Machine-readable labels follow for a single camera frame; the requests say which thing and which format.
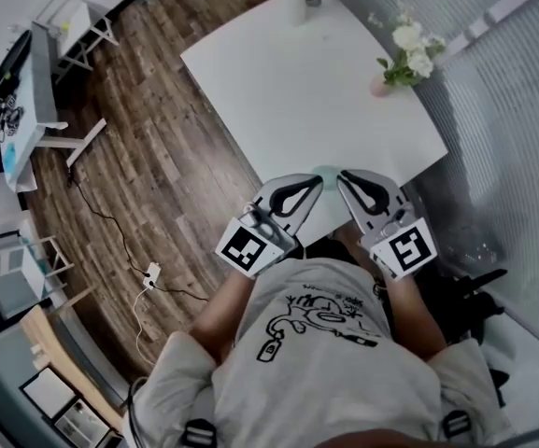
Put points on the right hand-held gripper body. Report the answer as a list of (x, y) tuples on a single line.
[(407, 250)]

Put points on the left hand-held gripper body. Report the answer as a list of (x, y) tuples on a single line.
[(245, 250)]

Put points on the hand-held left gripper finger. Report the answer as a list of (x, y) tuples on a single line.
[(304, 217), (273, 187)]

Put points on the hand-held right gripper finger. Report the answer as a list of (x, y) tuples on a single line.
[(355, 213), (390, 191)]

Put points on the translucent green cup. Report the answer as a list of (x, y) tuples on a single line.
[(330, 172)]

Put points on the person's right forearm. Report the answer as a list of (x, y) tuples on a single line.
[(411, 315)]

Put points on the person's left forearm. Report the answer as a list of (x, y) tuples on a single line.
[(222, 315)]

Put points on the person's black trousers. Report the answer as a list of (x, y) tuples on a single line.
[(334, 250)]

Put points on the black office chair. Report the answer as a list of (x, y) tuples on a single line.
[(479, 306)]

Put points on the white power strip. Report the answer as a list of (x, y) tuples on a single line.
[(151, 275)]

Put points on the white square table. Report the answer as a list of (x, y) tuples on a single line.
[(297, 87)]

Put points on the pink vase with white flowers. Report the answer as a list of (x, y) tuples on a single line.
[(380, 87)]

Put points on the grey printed t-shirt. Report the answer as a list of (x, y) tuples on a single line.
[(325, 381)]

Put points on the wooden table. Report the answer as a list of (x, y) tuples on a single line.
[(63, 367)]

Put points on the small white box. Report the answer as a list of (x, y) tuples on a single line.
[(39, 356)]

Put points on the white chair with wooden legs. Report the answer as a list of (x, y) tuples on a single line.
[(12, 266)]

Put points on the grey framed tray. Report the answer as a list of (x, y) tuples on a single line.
[(82, 425)]

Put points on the white desk with metal legs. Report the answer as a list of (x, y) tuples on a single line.
[(38, 96)]

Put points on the light blue cloth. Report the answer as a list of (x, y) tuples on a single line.
[(11, 153)]

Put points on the white step stool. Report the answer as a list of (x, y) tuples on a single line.
[(73, 19)]

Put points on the tangle of black electronics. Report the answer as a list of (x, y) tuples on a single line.
[(5, 115)]

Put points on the black flat panel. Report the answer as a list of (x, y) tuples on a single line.
[(12, 61)]

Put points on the white board with black frame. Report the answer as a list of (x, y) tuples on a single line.
[(47, 392)]

